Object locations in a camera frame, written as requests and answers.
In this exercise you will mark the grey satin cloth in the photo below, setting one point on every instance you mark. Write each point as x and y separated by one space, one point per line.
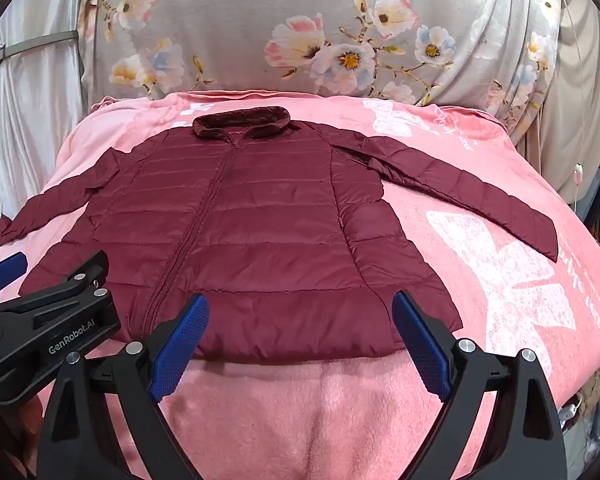
35 125

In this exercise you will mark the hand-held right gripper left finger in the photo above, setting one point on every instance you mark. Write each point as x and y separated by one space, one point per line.
177 350

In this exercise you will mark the grey floral bedding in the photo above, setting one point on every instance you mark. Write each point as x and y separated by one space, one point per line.
260 20

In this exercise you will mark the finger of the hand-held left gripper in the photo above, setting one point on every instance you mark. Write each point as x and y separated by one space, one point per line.
75 275
7 267

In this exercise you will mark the beige cloth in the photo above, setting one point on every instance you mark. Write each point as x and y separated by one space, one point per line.
580 85

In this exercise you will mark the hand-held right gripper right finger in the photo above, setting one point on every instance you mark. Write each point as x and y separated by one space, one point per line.
422 345

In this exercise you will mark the maroon puffer jacket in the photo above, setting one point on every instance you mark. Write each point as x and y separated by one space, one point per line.
260 240

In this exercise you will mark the pink printed blanket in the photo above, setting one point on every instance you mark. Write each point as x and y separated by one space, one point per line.
480 170

